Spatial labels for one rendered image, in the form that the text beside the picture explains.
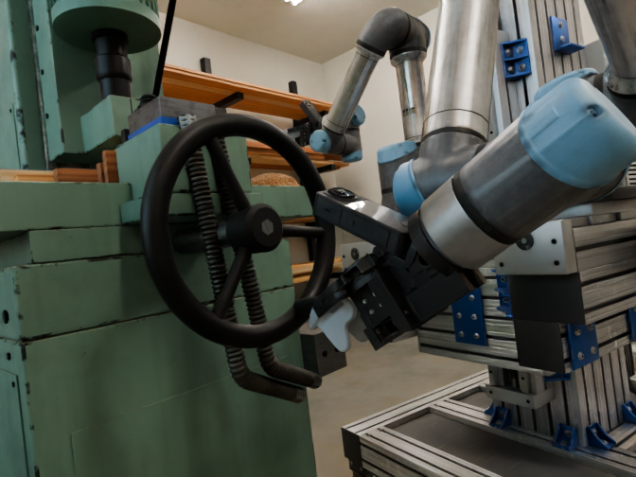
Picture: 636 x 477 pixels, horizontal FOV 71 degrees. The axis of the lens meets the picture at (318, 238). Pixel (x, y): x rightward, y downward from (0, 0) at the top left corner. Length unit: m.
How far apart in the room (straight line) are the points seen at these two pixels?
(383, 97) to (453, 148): 4.07
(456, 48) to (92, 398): 0.62
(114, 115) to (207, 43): 3.36
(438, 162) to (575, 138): 0.19
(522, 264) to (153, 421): 0.65
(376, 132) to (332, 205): 4.11
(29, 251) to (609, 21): 0.85
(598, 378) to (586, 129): 1.07
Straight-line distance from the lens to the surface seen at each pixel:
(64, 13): 0.90
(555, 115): 0.34
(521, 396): 1.25
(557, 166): 0.34
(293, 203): 0.86
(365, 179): 4.58
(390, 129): 4.46
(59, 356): 0.64
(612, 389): 1.43
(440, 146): 0.51
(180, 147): 0.51
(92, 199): 0.66
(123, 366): 0.67
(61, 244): 0.64
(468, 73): 0.56
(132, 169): 0.68
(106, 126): 0.85
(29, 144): 1.02
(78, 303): 0.64
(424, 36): 1.56
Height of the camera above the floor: 0.78
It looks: 1 degrees up
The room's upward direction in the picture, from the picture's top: 7 degrees counter-clockwise
